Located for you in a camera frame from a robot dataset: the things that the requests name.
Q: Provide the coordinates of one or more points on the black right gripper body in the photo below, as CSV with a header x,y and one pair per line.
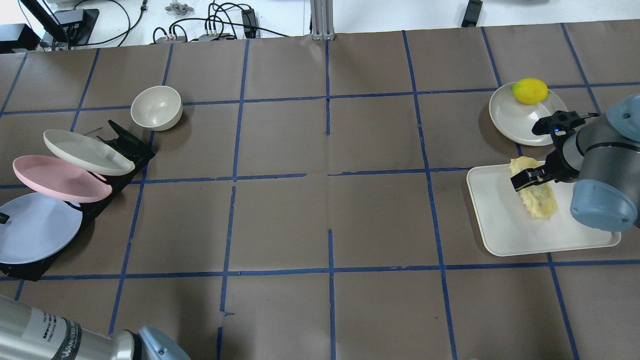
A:
x,y
558,169

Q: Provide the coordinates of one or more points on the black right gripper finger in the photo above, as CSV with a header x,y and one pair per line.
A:
x,y
529,177

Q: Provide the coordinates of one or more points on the blue plate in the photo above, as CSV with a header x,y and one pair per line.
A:
x,y
37,226

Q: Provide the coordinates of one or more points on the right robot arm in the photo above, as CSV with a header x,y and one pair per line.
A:
x,y
600,155

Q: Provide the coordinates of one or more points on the cream shallow plate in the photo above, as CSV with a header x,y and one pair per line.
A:
x,y
515,120

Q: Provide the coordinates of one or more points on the cream plate in rack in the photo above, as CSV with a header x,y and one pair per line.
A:
x,y
87,153

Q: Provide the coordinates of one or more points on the pink plate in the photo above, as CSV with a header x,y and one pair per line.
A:
x,y
59,179

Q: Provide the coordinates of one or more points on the yellow lemon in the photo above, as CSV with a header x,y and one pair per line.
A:
x,y
530,91

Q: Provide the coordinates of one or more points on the white rectangular tray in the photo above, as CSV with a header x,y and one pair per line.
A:
x,y
508,229

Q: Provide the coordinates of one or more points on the cream bowl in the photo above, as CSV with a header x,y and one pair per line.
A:
x,y
158,108

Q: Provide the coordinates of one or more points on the black dish rack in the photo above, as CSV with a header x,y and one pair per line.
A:
x,y
131,147

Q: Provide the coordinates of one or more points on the aluminium frame post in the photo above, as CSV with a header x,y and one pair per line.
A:
x,y
322,20

